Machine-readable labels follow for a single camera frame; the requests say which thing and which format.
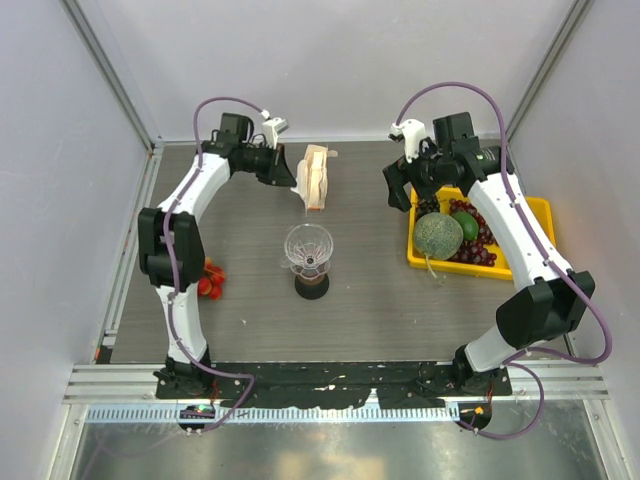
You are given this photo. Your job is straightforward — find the stack of paper filters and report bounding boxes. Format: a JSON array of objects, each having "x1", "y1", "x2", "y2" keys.
[{"x1": 290, "y1": 144, "x2": 338, "y2": 211}]

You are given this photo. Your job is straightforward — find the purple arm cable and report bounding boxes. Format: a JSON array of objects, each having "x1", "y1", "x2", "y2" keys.
[
  {"x1": 394, "y1": 81, "x2": 614, "y2": 444},
  {"x1": 164, "y1": 96, "x2": 274, "y2": 434}
]

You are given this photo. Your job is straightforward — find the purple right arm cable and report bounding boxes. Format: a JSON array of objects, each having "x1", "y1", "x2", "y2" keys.
[{"x1": 394, "y1": 81, "x2": 614, "y2": 444}]

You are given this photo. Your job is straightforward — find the white slotted cable duct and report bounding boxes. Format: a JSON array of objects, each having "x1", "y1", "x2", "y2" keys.
[{"x1": 85, "y1": 401, "x2": 460, "y2": 424}]

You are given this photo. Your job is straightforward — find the dark purple grape bunch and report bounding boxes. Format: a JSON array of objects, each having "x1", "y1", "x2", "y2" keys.
[{"x1": 416, "y1": 197, "x2": 441, "y2": 218}]

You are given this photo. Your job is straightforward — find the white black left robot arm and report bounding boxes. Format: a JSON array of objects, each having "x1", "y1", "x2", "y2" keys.
[{"x1": 137, "y1": 113, "x2": 296, "y2": 398}]

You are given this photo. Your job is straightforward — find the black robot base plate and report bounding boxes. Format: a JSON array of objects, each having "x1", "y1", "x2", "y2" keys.
[{"x1": 153, "y1": 361, "x2": 512, "y2": 410}]

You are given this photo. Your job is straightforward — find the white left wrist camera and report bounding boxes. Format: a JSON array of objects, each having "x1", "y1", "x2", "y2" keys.
[{"x1": 260, "y1": 109, "x2": 289, "y2": 149}]

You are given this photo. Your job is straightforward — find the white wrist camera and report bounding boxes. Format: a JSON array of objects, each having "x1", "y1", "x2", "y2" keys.
[
  {"x1": 260, "y1": 109, "x2": 289, "y2": 149},
  {"x1": 389, "y1": 119, "x2": 427, "y2": 163}
]

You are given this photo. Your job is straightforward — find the green netted melon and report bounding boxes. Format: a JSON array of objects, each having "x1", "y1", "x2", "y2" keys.
[{"x1": 412, "y1": 212, "x2": 464, "y2": 260}]

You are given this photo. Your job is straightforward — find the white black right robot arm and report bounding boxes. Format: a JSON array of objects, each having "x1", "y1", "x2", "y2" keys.
[{"x1": 383, "y1": 112, "x2": 595, "y2": 394}]

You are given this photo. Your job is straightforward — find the clear plastic coffee dripper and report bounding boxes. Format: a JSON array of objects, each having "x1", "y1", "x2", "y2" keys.
[{"x1": 280, "y1": 223, "x2": 334, "y2": 276}]

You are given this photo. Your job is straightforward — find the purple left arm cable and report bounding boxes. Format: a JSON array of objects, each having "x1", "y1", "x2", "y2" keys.
[{"x1": 164, "y1": 96, "x2": 274, "y2": 434}]

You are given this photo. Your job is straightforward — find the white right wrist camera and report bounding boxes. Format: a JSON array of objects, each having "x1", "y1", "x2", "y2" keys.
[{"x1": 389, "y1": 119, "x2": 427, "y2": 163}]

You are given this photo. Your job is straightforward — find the black base glass carafe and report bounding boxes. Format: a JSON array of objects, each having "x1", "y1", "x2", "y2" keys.
[{"x1": 291, "y1": 261, "x2": 330, "y2": 300}]

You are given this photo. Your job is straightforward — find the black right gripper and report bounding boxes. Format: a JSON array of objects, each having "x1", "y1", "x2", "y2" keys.
[{"x1": 383, "y1": 137, "x2": 451, "y2": 212}]

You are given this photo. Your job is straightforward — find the yellow plastic fruit tray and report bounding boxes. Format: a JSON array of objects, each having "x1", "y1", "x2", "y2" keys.
[{"x1": 405, "y1": 187, "x2": 557, "y2": 281}]

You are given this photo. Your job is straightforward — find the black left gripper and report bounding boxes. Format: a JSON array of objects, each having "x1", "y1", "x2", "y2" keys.
[{"x1": 240, "y1": 140, "x2": 297, "y2": 187}]

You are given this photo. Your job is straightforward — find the red grape bunch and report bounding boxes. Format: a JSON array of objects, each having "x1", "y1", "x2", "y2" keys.
[{"x1": 449, "y1": 199, "x2": 497, "y2": 267}]

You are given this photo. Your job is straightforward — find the green lime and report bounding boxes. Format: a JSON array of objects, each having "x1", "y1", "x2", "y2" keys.
[{"x1": 451, "y1": 211, "x2": 479, "y2": 241}]

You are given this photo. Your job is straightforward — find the red cherry bunch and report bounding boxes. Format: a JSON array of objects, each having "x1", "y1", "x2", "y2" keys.
[{"x1": 197, "y1": 257, "x2": 226, "y2": 300}]

